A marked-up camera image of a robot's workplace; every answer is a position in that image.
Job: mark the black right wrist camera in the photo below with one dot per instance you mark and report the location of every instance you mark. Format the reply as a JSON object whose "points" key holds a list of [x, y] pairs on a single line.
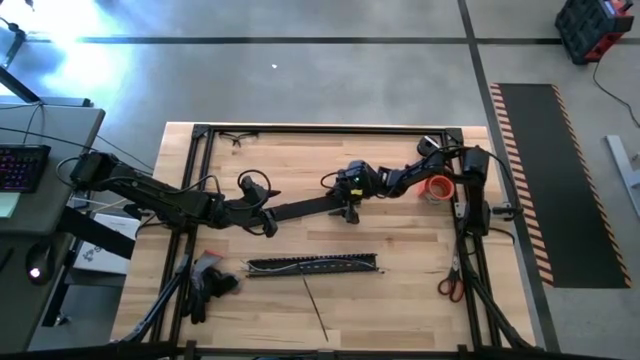
{"points": [[361, 175]]}

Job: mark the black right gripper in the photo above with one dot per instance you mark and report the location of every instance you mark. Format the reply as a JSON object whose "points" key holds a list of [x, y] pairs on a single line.
{"points": [[350, 196]]}

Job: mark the black angled bar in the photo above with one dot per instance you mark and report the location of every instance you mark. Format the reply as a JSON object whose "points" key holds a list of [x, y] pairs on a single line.
{"points": [[20, 87]]}

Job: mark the black striped floor mat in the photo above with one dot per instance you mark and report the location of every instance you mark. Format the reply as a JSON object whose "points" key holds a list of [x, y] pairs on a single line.
{"points": [[565, 190]]}

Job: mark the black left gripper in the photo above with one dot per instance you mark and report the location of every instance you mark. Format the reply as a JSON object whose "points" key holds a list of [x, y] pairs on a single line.
{"points": [[237, 210]]}

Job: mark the clear safety glasses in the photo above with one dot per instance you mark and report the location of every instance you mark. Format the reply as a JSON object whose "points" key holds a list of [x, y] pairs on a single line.
{"points": [[237, 136]]}

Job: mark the black duct cover strip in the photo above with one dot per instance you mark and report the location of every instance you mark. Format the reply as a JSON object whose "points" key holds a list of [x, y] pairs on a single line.
{"points": [[305, 206]]}

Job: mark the white cardboard box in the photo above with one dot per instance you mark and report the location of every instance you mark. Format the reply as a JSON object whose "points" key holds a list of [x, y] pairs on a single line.
{"points": [[105, 255]]}

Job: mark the grey metal bar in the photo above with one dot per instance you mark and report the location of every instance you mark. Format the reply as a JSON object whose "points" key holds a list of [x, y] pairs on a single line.
{"points": [[622, 165]]}

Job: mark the black backlit keyboard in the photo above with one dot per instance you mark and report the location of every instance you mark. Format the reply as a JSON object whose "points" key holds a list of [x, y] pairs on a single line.
{"points": [[22, 167]]}

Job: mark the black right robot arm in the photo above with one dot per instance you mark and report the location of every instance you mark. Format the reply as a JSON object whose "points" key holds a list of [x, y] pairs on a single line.
{"points": [[425, 170]]}

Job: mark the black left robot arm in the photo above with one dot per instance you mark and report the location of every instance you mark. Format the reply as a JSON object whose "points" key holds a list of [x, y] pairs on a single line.
{"points": [[150, 192]]}

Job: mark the black red tool box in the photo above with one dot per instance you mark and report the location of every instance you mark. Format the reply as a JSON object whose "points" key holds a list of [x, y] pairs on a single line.
{"points": [[590, 30]]}

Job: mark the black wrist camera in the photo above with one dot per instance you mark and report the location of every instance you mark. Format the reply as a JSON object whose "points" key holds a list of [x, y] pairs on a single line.
{"points": [[361, 175], [252, 187]]}

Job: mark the black computer mouse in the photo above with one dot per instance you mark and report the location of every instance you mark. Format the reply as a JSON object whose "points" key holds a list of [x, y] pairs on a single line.
{"points": [[39, 265]]}

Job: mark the orange tape dispenser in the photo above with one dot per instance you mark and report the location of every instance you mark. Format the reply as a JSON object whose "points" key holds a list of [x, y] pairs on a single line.
{"points": [[440, 190]]}

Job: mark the pale green notepad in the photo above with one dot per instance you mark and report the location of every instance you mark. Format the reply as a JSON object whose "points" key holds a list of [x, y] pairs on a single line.
{"points": [[9, 205]]}

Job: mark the black zip tie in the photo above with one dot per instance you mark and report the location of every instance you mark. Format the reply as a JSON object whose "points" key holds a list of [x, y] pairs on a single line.
{"points": [[315, 307]]}

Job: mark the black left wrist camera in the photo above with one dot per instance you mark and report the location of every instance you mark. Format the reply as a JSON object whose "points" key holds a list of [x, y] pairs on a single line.
{"points": [[252, 187]]}

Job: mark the grey side desk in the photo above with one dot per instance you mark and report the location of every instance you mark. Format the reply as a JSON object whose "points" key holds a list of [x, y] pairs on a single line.
{"points": [[45, 220]]}

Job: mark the black aluminium table frame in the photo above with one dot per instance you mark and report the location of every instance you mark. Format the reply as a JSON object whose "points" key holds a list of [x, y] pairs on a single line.
{"points": [[325, 129]]}

